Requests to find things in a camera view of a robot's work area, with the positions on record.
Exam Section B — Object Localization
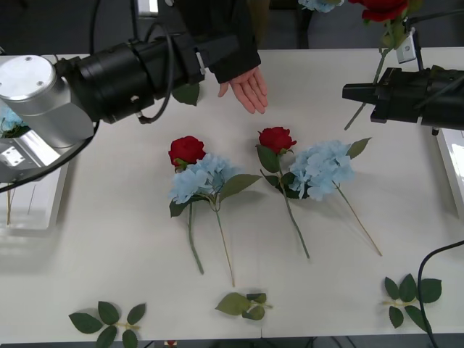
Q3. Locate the large single green leaf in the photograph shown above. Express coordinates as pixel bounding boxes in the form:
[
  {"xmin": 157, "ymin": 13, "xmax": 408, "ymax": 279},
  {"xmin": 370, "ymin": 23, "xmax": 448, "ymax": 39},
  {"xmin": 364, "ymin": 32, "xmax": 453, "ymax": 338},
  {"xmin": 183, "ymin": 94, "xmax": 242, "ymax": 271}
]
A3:
[{"xmin": 172, "ymin": 82, "xmax": 202, "ymax": 107}]

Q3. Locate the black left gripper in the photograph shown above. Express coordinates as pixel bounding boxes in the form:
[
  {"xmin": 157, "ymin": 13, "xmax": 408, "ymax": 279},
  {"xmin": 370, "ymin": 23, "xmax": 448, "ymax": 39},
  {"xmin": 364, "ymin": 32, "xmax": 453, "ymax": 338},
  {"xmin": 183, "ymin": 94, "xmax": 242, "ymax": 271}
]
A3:
[{"xmin": 168, "ymin": 33, "xmax": 241, "ymax": 88}]

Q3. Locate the red rose with green stem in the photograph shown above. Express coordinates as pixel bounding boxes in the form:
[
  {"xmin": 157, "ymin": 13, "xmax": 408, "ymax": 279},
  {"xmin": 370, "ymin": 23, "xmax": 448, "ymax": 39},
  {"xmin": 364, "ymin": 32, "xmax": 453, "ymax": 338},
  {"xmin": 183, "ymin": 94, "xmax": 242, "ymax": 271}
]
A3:
[
  {"xmin": 255, "ymin": 126, "xmax": 312, "ymax": 260},
  {"xmin": 343, "ymin": 0, "xmax": 425, "ymax": 131},
  {"xmin": 168, "ymin": 136, "xmax": 207, "ymax": 276}
]

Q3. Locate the black cable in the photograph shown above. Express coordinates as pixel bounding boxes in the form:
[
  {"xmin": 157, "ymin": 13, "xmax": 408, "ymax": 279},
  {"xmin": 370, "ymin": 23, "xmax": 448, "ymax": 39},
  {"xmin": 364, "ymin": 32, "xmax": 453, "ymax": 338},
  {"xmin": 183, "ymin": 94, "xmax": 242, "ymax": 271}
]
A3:
[{"xmin": 417, "ymin": 241, "xmax": 464, "ymax": 348}]

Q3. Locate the pale green leaf twig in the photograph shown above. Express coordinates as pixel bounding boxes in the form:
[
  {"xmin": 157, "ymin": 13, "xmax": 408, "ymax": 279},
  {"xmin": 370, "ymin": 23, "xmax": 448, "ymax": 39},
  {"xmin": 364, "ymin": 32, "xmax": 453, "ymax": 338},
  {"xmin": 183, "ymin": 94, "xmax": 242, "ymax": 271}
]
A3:
[{"xmin": 215, "ymin": 291, "xmax": 273, "ymax": 321}]

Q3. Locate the person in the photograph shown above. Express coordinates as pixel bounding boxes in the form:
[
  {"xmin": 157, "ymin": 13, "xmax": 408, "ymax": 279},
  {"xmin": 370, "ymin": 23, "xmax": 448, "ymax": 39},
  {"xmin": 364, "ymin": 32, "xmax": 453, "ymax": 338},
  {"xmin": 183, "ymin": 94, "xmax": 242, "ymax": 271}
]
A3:
[{"xmin": 173, "ymin": 0, "xmax": 271, "ymax": 50}]

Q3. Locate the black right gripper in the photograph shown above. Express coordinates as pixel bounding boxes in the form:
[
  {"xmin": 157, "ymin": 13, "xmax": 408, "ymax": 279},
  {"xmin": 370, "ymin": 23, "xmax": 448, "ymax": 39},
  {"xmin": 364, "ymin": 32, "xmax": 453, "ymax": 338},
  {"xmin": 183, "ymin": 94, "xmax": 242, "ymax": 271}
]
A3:
[{"xmin": 342, "ymin": 67, "xmax": 432, "ymax": 126}]

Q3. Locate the dark green five-leaf twig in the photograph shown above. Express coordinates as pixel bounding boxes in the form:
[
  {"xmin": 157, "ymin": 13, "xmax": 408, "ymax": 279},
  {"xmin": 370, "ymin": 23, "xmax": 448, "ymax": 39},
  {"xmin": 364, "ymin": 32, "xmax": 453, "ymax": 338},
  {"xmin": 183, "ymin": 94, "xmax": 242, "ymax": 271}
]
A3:
[
  {"xmin": 381, "ymin": 273, "xmax": 443, "ymax": 334},
  {"xmin": 68, "ymin": 300, "xmax": 147, "ymax": 348}
]

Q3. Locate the person's hand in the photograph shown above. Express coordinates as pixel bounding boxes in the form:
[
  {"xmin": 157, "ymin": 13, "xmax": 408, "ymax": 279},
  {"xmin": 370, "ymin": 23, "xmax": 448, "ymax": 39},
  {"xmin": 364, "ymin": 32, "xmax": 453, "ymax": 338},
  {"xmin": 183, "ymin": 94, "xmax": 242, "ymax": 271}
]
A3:
[{"xmin": 217, "ymin": 67, "xmax": 269, "ymax": 115}]

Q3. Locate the shallow white box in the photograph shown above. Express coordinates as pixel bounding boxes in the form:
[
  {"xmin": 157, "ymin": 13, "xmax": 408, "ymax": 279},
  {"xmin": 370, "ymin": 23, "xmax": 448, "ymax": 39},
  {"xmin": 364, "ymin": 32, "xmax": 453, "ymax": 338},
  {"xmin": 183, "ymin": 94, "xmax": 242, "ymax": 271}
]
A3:
[
  {"xmin": 0, "ymin": 159, "xmax": 70, "ymax": 230},
  {"xmin": 434, "ymin": 127, "xmax": 464, "ymax": 220}
]

